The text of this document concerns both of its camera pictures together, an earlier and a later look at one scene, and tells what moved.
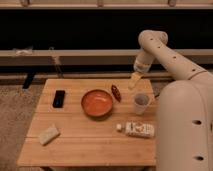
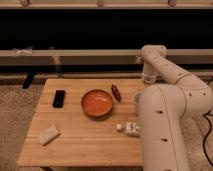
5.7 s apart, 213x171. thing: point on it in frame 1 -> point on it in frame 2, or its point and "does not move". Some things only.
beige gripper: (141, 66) -> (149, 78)
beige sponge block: (48, 135) does not move
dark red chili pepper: (116, 92) does not move
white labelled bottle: (137, 129) does not move
